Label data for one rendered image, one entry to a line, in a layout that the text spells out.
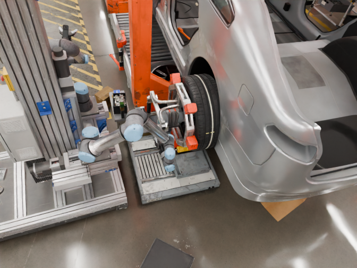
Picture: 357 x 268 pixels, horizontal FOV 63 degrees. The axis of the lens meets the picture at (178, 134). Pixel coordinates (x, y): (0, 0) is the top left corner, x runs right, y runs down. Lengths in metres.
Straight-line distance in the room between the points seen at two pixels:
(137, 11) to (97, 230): 1.93
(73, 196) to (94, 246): 0.49
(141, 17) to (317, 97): 1.73
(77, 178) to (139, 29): 1.27
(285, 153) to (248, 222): 1.45
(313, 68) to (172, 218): 2.01
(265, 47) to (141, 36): 1.10
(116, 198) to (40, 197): 0.67
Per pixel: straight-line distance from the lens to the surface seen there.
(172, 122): 2.26
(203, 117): 2.25
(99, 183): 2.88
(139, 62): 2.67
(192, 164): 2.98
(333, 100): 3.07
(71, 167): 2.36
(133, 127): 1.81
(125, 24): 4.86
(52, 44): 2.28
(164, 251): 2.45
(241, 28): 1.99
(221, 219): 3.00
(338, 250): 3.35
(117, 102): 3.06
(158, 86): 2.93
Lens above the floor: 2.67
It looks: 50 degrees down
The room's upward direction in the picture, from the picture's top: 8 degrees clockwise
